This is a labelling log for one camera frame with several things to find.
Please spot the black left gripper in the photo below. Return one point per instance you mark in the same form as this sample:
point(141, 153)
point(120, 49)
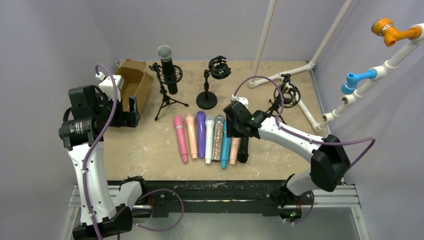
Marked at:
point(125, 112)

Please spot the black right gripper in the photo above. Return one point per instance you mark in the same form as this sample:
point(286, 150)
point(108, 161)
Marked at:
point(236, 130)

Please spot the beige microphone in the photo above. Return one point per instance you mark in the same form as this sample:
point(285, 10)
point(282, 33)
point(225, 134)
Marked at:
point(190, 122)
point(235, 142)

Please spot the silver rhinestone microphone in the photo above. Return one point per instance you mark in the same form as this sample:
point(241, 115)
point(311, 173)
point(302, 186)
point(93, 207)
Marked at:
point(219, 123)

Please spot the teal toy microphone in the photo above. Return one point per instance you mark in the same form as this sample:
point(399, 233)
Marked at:
point(225, 149)

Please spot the white toy microphone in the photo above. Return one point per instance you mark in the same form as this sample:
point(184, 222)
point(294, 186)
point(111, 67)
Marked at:
point(209, 138)

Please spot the plain black microphone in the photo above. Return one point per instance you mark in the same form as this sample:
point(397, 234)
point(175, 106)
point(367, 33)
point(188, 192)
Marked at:
point(243, 150)

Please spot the brown cardboard box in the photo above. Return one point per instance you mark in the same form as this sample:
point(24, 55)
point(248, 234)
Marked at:
point(137, 82)

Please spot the purple toy microphone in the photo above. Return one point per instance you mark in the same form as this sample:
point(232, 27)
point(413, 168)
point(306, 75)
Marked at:
point(201, 133)

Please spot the pink toy microphone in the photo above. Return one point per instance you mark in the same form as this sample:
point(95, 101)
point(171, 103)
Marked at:
point(179, 128)

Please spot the black tripod microphone stand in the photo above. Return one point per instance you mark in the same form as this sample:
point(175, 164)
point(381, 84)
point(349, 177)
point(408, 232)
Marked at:
point(166, 99)

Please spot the black glitter microphone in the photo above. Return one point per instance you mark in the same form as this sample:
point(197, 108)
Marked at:
point(164, 52)

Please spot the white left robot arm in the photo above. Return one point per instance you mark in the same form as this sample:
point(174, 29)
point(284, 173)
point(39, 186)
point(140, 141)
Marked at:
point(82, 133)

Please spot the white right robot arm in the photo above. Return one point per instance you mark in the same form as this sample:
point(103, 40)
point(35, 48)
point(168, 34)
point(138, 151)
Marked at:
point(327, 157)

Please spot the black small tripod stand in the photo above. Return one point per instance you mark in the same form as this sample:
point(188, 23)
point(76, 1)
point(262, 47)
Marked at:
point(291, 96)

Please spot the blue pipe fitting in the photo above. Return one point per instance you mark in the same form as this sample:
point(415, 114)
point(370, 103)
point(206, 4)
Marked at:
point(352, 80)

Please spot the orange pipe fitting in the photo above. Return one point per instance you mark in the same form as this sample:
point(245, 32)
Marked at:
point(384, 27)

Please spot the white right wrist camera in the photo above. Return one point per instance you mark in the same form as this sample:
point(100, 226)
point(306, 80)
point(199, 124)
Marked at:
point(243, 100)

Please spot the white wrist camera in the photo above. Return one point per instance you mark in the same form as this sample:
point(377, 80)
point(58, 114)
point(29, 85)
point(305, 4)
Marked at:
point(243, 100)
point(106, 85)

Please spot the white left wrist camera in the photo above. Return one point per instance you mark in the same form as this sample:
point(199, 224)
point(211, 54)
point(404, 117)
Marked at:
point(106, 85)

